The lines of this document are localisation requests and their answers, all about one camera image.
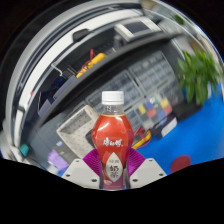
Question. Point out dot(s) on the black box with white label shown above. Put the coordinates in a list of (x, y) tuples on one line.
[(168, 126)]

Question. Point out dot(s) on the grey small-parts drawer cabinet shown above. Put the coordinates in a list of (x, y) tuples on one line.
[(150, 71)]

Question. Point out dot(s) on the black wall shelf unit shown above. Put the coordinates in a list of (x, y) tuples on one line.
[(110, 63)]

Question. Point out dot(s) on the yellow multimeter with red leads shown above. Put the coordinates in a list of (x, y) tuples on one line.
[(142, 141)]

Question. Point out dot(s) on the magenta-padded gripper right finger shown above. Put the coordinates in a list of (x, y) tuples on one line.
[(148, 170)]

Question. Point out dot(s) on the dark grey flat package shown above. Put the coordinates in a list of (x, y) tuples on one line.
[(66, 151)]

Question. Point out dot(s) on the green potted plant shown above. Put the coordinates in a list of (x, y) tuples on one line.
[(198, 76)]

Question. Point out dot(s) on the white perforated tray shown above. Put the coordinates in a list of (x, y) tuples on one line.
[(75, 130)]

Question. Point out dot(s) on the flat round red coaster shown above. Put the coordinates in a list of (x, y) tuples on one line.
[(180, 163)]

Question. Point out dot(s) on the red drink bottle white cap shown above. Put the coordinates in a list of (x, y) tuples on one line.
[(112, 133)]

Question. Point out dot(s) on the teal holder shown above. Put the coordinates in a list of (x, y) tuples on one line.
[(24, 150)]

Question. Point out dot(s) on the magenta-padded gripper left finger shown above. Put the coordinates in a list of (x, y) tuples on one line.
[(80, 173)]

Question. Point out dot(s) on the clear compartment box colourful parts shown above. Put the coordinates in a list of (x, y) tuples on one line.
[(155, 108)]

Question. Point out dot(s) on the flat black box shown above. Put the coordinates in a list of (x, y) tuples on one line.
[(188, 110)]

